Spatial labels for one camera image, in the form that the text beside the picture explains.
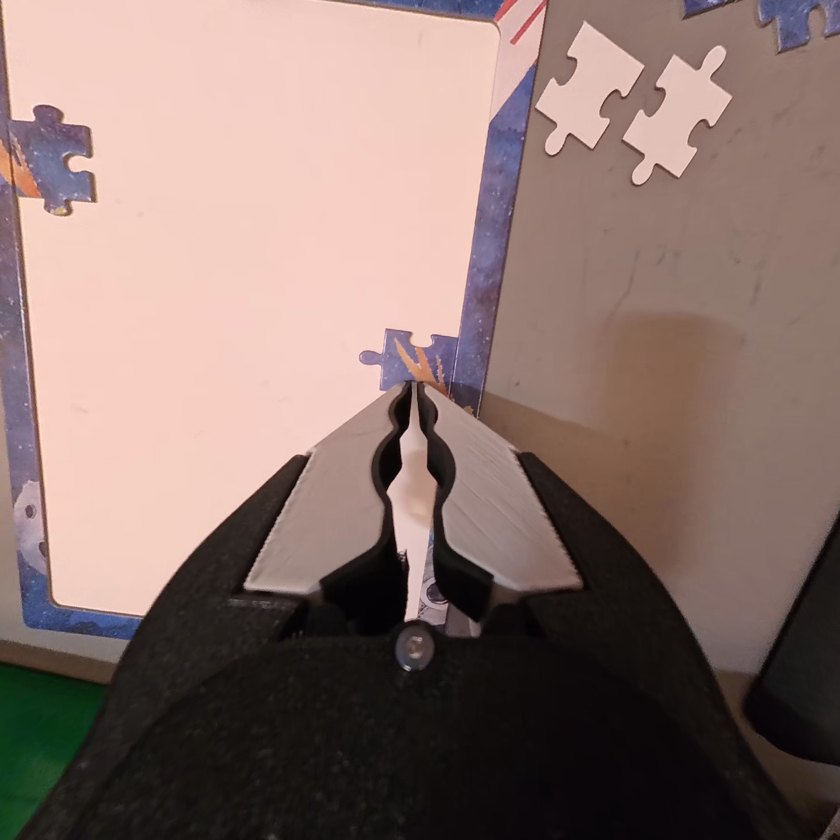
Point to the orange comet print puzzle piece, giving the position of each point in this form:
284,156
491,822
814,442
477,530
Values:
407,361

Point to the dark blue orange-marked puzzle piece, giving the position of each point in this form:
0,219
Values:
52,161

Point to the white puzzle piece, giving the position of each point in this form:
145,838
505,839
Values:
679,118
590,88

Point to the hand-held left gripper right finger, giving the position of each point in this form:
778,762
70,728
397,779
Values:
512,518

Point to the white puzzle tray blue rim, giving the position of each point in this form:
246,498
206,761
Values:
229,262

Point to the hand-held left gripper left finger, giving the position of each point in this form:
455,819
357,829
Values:
315,518

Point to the green plastic bin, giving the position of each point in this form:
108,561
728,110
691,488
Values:
39,735

